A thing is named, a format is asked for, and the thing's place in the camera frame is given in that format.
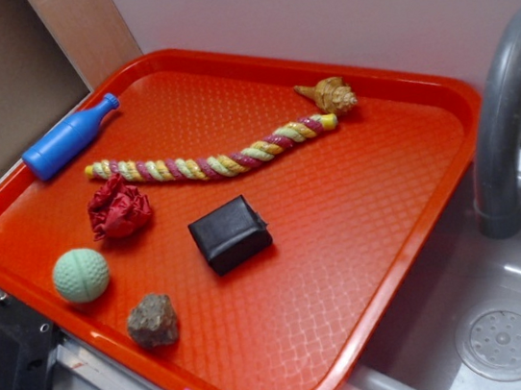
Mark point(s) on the crumpled red paper ball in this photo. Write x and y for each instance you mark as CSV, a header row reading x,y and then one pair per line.
x,y
117,210

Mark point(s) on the round sink drain strainer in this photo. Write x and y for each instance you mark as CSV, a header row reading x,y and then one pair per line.
x,y
488,340

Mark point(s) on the orange plastic tray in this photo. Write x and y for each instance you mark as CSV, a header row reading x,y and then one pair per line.
x,y
347,211

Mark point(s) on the light green ball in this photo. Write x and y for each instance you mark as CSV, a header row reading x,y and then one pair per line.
x,y
81,275

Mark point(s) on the tan conch seashell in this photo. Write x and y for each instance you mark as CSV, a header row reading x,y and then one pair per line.
x,y
331,95

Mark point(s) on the black rectangular block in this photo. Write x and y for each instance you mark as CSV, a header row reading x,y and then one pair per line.
x,y
230,235

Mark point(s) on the brown cardboard panel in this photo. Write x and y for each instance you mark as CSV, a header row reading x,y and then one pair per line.
x,y
52,54

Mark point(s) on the grey brown rock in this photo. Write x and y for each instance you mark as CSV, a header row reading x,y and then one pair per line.
x,y
153,322

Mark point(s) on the multicolour twisted rope toy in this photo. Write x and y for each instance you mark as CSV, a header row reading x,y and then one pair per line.
x,y
218,167

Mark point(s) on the grey curved faucet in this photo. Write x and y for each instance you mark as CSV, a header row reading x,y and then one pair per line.
x,y
496,203

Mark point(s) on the blue plastic bottle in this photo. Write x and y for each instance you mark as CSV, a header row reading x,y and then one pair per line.
x,y
48,156

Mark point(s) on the grey plastic sink basin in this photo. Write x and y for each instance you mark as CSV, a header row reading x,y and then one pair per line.
x,y
455,322

